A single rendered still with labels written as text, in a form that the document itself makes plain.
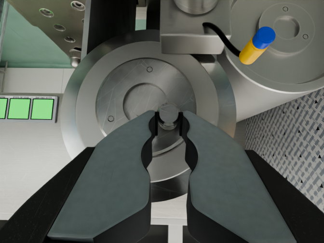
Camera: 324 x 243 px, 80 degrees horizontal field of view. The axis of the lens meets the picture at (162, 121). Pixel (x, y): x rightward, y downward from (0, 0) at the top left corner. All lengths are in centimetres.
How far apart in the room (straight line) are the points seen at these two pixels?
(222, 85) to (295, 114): 14
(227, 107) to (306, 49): 9
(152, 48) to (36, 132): 46
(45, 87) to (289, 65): 341
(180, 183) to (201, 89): 8
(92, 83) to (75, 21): 31
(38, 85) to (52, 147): 302
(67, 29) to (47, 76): 304
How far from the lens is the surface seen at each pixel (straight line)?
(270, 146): 35
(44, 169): 57
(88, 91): 17
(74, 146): 18
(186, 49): 16
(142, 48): 17
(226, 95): 17
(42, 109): 58
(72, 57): 58
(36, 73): 365
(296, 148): 29
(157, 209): 50
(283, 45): 21
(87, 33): 21
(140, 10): 63
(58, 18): 48
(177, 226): 52
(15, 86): 376
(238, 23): 21
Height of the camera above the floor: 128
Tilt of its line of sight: 9 degrees down
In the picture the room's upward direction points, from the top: 179 degrees counter-clockwise
